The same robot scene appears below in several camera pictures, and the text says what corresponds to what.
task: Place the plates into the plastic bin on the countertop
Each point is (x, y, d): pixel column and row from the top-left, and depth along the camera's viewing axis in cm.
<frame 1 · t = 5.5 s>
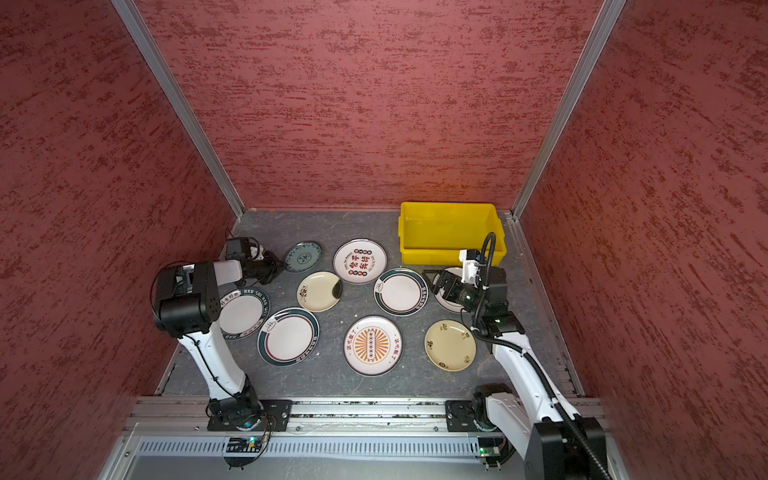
left hand: (288, 267, 103), fingers closed
right hand: (427, 282, 80), fingers open
blue floral plate: (302, 256, 108), on the table
white plate red characters: (360, 261, 108), on the table
cream plate green patch: (319, 291, 100), on the table
yellow plastic bin: (435, 233, 118), on the table
wide green rim lettered plate: (243, 312, 94), on the table
green red rim plate: (287, 337, 89), on the table
green rim plate centre: (400, 292, 100), on the table
orange sunburst plate: (372, 346, 87), on the table
cream plate small flowers: (450, 345, 86), point 2 cm above the table

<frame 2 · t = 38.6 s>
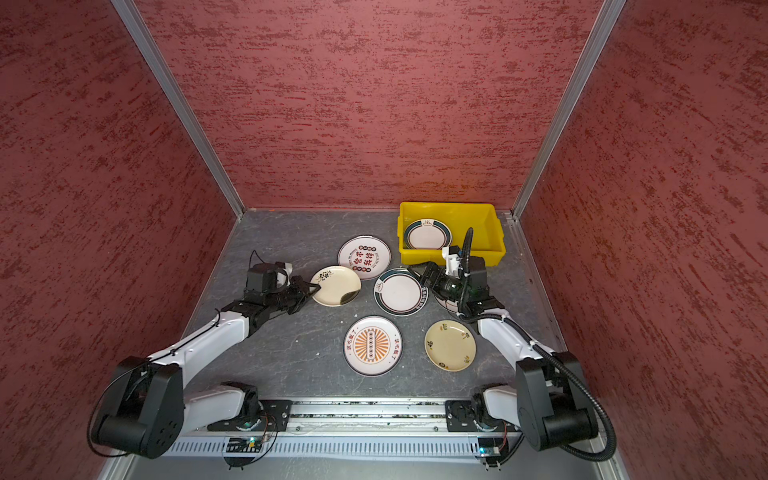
left hand: (321, 292, 86), fingers closed
right hand: (410, 279, 83), fingers open
cream plate green patch: (340, 286, 88), point 11 cm above the table
green red rim plate: (428, 234, 114), point 2 cm above the table
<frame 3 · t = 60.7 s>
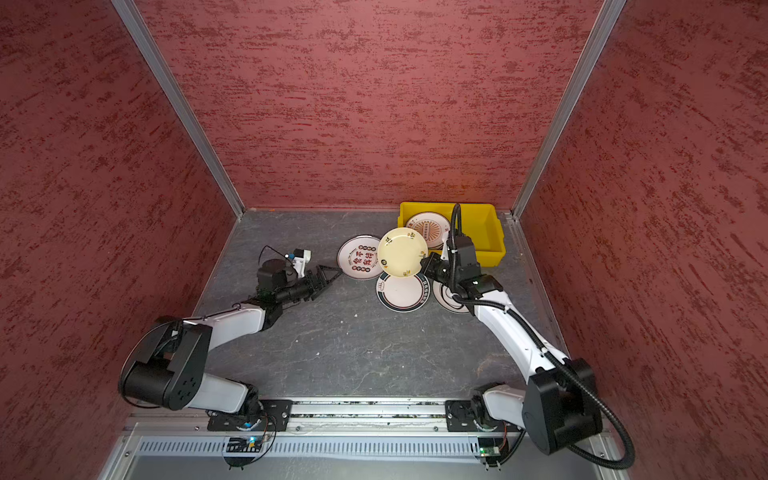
left hand: (337, 281, 87), fingers open
right hand: (416, 266, 83), fingers closed
orange sunburst plate: (433, 225, 112), point 6 cm above the table
cream plate small flowers: (402, 250, 87), point 19 cm above the table
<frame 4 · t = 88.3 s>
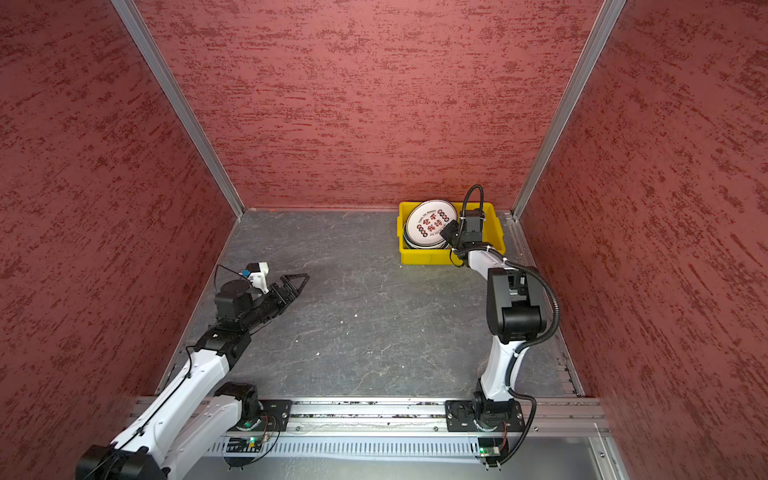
left hand: (303, 288, 80), fingers open
right hand: (442, 231, 101), fingers closed
white plate red characters: (427, 220, 109), point 9 cm above the table
